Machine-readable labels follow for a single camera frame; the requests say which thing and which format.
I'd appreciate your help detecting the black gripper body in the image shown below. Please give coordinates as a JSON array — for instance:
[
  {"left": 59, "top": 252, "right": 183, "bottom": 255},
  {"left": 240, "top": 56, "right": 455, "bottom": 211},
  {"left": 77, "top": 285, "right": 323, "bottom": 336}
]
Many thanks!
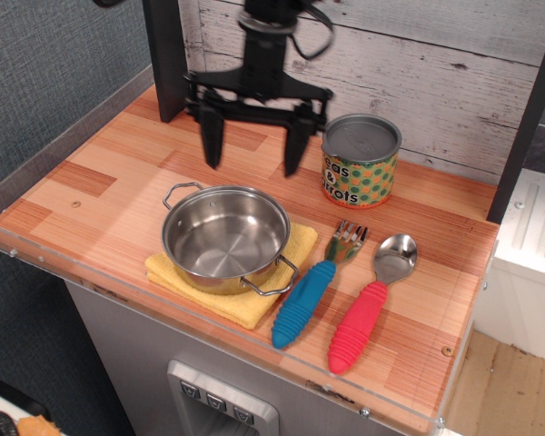
[{"left": 186, "top": 22, "right": 332, "bottom": 132}]

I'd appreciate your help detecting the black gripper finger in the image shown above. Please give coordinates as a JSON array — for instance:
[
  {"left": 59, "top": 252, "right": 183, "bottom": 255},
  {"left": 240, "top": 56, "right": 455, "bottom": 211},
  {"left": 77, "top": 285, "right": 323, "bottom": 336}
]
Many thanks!
[
  {"left": 199, "top": 104, "right": 224, "bottom": 169},
  {"left": 284, "top": 106, "right": 313, "bottom": 177}
]

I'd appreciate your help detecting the red handled metal spoon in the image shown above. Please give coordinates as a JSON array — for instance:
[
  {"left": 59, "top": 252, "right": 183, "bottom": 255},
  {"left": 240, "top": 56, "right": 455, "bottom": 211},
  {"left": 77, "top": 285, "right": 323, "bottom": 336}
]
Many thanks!
[{"left": 327, "top": 233, "right": 418, "bottom": 374}]

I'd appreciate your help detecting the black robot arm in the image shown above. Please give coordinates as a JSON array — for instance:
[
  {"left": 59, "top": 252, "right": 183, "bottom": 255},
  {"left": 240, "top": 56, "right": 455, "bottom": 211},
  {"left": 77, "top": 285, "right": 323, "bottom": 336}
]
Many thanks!
[{"left": 186, "top": 1, "right": 334, "bottom": 176}]

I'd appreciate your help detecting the peas and carrots can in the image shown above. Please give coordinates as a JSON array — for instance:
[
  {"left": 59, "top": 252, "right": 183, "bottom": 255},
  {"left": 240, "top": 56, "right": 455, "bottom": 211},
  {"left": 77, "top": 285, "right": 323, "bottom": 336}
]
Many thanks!
[{"left": 322, "top": 114, "right": 402, "bottom": 209}]

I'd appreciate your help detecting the stainless steel pot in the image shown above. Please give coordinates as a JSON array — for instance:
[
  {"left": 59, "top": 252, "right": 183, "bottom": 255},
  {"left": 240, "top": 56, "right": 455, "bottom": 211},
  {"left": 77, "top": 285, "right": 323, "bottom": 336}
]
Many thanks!
[{"left": 162, "top": 182, "right": 299, "bottom": 297}]

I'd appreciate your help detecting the yellow folded cloth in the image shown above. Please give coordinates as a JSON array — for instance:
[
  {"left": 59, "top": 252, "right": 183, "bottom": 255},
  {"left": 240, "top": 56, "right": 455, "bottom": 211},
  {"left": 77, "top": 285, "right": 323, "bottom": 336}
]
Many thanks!
[{"left": 144, "top": 223, "right": 318, "bottom": 330}]

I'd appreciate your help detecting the grey toy fridge cabinet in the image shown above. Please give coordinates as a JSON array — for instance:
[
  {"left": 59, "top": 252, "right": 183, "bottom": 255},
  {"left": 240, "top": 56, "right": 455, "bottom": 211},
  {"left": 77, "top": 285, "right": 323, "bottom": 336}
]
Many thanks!
[{"left": 64, "top": 279, "right": 419, "bottom": 436}]

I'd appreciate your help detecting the white cabinet at right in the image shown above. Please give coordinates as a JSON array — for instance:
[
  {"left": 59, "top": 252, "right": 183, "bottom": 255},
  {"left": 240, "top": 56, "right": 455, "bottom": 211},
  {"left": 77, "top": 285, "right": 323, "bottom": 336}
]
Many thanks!
[{"left": 473, "top": 169, "right": 545, "bottom": 359}]

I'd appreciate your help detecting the silver dispenser button panel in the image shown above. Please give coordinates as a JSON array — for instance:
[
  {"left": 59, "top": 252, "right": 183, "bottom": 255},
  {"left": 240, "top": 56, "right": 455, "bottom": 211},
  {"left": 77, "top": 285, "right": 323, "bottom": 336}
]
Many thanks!
[{"left": 167, "top": 360, "right": 280, "bottom": 435}]

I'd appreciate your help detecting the orange object bottom left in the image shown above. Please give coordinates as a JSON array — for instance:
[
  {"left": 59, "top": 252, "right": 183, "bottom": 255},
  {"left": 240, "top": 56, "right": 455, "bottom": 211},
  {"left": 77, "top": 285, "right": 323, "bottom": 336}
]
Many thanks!
[{"left": 16, "top": 415, "right": 62, "bottom": 436}]

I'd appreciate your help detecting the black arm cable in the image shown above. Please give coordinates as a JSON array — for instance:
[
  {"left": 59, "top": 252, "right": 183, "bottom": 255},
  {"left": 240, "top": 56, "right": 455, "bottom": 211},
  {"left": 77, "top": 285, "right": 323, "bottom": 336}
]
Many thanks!
[{"left": 288, "top": 0, "right": 337, "bottom": 61}]

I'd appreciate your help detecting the dark vertical post left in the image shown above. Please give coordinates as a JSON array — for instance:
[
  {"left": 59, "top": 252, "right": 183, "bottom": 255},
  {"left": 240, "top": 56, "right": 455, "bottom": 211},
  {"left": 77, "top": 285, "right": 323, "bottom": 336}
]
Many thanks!
[{"left": 143, "top": 0, "right": 189, "bottom": 123}]

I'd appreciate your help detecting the dark vertical post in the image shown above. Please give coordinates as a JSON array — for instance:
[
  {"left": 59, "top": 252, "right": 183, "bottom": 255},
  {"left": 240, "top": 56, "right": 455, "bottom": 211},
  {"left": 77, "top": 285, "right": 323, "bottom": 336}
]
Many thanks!
[
  {"left": 143, "top": 0, "right": 189, "bottom": 123},
  {"left": 486, "top": 0, "right": 545, "bottom": 224}
]

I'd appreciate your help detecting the blue handled metal fork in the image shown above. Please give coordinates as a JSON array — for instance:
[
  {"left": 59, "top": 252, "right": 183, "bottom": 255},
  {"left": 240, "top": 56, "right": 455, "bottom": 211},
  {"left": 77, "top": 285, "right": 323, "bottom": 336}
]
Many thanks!
[{"left": 272, "top": 220, "right": 369, "bottom": 349}]

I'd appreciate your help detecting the dark vertical post right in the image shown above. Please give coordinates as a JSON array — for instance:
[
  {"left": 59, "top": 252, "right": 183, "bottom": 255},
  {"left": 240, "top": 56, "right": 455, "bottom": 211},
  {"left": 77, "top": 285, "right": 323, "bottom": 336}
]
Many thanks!
[{"left": 486, "top": 0, "right": 545, "bottom": 224}]

